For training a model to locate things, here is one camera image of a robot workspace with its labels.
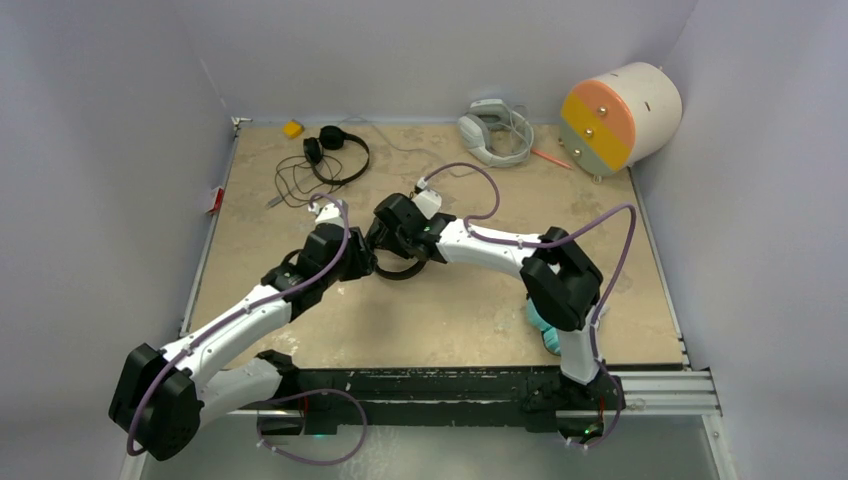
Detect black over-ear headphones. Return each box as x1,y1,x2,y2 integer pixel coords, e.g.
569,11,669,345
266,125,372,208

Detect teal cat-ear headphones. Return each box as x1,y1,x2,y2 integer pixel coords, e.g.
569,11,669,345
526,300,562,356

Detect black headset with microphone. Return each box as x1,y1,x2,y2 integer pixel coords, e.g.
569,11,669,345
375,254,426,281

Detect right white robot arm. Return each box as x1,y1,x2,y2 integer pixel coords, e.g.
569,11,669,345
366,193,624,407

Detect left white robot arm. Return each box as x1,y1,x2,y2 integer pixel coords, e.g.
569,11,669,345
108,221,377,461

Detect white grey headphones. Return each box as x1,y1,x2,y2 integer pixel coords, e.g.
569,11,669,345
456,98,535,168

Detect small yellow block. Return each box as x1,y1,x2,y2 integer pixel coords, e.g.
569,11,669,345
281,120,305,139

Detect orange pen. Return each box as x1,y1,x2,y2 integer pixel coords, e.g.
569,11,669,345
531,148,573,170

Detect round pastel drawer box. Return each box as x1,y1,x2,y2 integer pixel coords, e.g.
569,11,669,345
560,62,683,177

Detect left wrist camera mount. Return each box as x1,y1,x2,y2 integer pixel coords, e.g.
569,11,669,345
308,201,348,228

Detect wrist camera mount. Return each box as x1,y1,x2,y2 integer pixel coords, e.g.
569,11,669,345
308,201,348,228
412,188,442,220

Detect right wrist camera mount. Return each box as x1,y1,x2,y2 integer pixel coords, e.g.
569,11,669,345
412,188,442,220

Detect grey headphone cable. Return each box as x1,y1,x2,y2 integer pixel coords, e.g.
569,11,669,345
337,116,478,179

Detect red tag on wall edge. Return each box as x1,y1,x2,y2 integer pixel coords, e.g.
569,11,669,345
206,186,225,215

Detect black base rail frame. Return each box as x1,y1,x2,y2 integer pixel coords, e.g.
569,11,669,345
137,360,720,439

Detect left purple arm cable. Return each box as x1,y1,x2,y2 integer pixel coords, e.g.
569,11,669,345
125,193,369,466

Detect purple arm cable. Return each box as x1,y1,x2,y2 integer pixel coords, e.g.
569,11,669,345
421,162,639,452
125,193,369,466

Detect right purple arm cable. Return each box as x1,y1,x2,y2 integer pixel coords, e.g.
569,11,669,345
421,162,639,452

